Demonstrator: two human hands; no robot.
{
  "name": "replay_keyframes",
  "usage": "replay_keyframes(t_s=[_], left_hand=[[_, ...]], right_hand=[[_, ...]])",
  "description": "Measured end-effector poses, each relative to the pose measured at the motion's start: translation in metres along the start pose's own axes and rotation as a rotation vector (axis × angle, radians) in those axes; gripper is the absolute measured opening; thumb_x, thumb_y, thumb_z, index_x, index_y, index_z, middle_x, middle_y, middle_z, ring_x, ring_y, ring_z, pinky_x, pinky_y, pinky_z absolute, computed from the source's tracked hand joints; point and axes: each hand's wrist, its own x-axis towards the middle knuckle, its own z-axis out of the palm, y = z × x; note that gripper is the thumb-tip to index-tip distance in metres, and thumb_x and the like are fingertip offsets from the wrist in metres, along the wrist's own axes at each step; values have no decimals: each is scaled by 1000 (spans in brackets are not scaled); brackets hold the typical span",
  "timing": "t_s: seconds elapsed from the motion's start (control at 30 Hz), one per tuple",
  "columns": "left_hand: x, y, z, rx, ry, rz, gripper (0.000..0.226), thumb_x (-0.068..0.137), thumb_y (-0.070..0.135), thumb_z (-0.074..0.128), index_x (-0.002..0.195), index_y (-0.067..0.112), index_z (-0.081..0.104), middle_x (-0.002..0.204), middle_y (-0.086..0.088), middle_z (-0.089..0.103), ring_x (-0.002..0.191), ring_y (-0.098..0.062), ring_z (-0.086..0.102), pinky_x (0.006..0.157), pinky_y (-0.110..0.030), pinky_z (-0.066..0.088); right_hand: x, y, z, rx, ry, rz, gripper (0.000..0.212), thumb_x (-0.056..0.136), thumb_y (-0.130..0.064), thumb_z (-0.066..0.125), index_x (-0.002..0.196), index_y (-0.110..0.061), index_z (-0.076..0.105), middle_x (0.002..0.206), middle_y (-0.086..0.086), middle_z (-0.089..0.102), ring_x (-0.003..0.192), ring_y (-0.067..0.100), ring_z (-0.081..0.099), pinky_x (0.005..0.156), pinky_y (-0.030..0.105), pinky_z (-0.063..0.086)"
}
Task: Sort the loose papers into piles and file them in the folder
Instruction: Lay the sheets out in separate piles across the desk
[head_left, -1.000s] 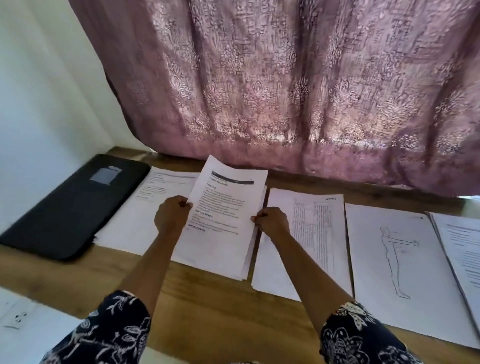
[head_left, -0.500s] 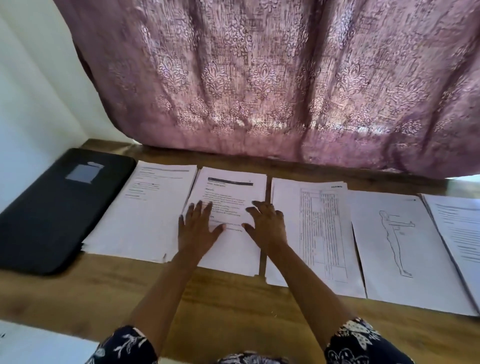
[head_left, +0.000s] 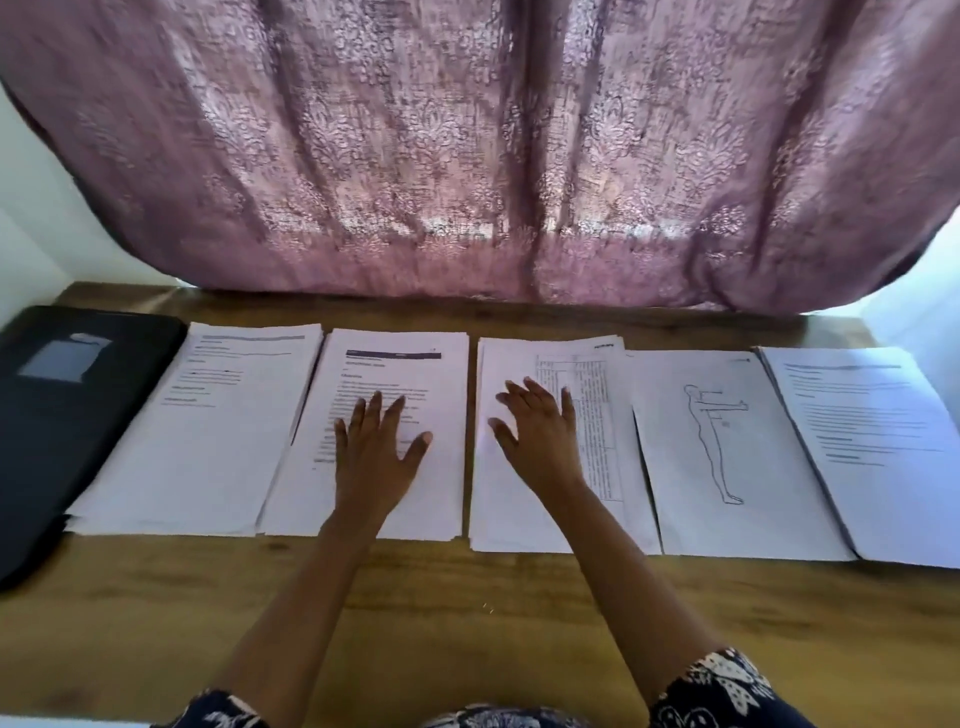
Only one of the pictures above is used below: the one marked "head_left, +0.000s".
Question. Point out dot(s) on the person's right hand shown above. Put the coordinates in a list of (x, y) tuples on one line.
[(543, 447)]

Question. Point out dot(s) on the person's left hand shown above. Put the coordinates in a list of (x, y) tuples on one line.
[(372, 468)]

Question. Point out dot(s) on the table-print paper pile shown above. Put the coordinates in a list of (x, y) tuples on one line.
[(630, 480)]

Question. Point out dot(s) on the dark-header text paper pile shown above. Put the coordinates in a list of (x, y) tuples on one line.
[(390, 368)]

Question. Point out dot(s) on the grey-header text paper pile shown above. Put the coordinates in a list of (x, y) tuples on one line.
[(195, 450)]

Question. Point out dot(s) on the black folder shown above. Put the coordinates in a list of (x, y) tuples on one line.
[(68, 435)]

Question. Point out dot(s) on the person's left forearm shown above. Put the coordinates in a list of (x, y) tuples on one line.
[(300, 630)]

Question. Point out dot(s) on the person's right forearm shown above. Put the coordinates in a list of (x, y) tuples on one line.
[(638, 593)]

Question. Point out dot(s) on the pink patterned curtain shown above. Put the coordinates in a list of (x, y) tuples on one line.
[(495, 135)]

